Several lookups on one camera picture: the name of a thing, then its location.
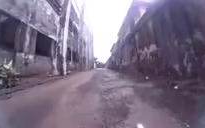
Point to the reddish brown dirt road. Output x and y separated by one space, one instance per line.
73 106

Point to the grey weathered building, dark windows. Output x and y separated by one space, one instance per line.
40 20

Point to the dark stained low building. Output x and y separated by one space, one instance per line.
170 43

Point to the robot's own part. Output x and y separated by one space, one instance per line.
140 126

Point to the green leafy plant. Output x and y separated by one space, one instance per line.
2 75

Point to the distant trees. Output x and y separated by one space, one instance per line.
99 64

